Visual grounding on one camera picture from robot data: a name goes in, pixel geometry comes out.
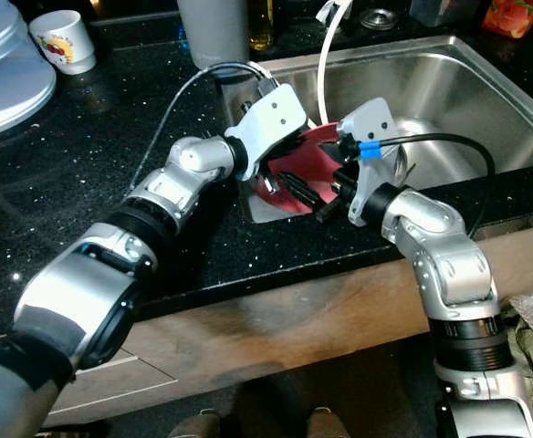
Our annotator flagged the pink red plate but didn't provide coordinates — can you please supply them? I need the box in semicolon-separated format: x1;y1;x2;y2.
253;123;350;215

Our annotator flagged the metal sink strainer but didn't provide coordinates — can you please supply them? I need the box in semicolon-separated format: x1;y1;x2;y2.
390;146;419;181

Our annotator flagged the brown wooden cabinet front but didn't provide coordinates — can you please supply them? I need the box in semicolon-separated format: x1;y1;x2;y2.
47;224;533;428

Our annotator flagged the stainless steel sink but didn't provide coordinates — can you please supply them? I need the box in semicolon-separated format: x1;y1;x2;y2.
216;35;533;223

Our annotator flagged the round metal hole cover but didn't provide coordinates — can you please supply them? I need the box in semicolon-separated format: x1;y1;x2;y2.
360;7;398;30

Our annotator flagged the yellow oil bottle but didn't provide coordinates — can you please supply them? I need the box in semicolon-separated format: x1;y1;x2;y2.
246;0;275;53

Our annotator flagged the grey tumbler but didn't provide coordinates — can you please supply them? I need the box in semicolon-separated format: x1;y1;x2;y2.
177;0;249;71

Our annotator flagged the dark plastic container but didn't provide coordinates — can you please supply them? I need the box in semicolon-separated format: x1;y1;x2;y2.
408;0;482;26

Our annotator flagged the red orange package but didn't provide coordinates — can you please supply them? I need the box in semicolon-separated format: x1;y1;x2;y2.
481;0;533;39

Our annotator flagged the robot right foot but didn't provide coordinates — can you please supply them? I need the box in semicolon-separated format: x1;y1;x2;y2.
308;412;351;438

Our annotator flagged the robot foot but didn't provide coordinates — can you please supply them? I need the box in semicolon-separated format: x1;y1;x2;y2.
308;412;351;438
175;415;222;438

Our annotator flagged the white printed mug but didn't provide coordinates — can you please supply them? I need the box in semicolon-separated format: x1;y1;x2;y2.
29;9;97;76

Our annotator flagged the crumpled plastic bag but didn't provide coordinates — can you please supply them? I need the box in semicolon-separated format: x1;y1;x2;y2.
499;294;533;438

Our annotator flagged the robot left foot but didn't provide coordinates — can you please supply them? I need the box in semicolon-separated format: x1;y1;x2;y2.
175;415;222;438

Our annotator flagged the blue tape on cable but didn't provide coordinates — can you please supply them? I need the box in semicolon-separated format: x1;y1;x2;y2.
360;141;384;161

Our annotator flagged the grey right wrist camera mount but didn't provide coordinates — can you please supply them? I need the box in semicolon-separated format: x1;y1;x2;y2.
335;98;401;225

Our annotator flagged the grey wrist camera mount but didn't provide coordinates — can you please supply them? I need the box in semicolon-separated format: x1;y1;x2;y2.
224;82;309;179
335;98;401;225

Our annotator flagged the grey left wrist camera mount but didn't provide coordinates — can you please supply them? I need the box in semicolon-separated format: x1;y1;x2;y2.
224;82;309;179

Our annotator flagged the thick white faucet hose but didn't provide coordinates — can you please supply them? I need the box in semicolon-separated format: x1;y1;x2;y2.
317;0;355;126

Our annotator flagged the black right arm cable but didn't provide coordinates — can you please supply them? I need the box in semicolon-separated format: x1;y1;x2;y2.
376;133;496;240

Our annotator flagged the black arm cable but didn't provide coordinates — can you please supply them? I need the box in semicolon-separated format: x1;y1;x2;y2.
376;133;496;240
134;62;273;188

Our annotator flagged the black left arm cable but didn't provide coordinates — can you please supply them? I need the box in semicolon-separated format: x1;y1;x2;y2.
134;62;273;188

